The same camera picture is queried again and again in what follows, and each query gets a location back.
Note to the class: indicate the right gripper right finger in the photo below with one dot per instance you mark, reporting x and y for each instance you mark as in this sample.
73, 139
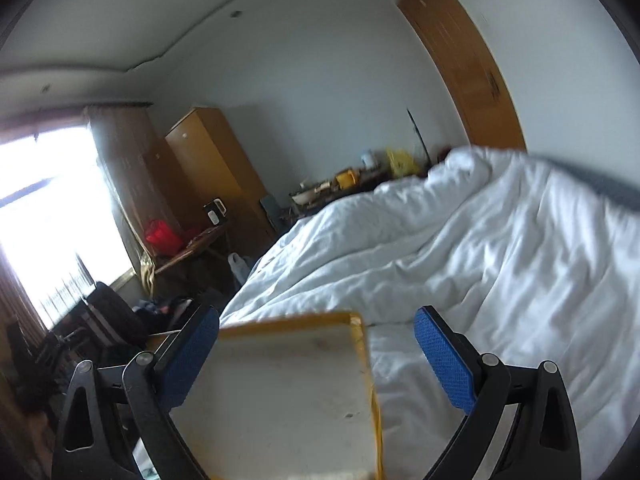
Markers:
542, 442

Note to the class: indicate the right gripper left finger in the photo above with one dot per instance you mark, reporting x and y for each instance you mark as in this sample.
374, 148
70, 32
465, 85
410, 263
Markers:
91, 444

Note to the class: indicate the yellow taped cardboard box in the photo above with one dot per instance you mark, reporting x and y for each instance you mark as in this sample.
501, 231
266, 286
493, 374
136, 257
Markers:
289, 398

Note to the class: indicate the black suitcase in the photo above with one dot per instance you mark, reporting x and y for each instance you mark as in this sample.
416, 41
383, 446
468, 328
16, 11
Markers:
111, 320

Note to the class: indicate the red plastic bag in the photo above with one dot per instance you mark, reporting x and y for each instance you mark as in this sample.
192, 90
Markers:
163, 239

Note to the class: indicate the white duvet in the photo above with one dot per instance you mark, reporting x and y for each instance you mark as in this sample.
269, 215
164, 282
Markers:
523, 259

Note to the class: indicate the wooden side table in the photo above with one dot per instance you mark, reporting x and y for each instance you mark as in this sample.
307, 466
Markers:
201, 244

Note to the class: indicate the black electric kettle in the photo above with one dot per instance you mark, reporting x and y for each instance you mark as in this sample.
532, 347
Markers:
216, 211

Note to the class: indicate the wooden wardrobe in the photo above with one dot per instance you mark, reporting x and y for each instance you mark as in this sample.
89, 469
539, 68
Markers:
216, 166

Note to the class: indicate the brown curtain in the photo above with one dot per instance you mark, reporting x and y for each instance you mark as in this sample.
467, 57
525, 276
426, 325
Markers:
122, 136

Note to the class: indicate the white pan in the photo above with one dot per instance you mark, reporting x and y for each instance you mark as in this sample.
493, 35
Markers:
308, 195

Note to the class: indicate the yellow plastic bag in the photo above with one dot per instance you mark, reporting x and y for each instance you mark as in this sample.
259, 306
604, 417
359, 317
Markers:
401, 163

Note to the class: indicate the yellow pot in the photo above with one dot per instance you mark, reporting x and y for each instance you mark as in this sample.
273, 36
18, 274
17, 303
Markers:
347, 178

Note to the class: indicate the wooden door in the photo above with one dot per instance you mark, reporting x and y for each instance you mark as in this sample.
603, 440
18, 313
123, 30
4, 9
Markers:
469, 71

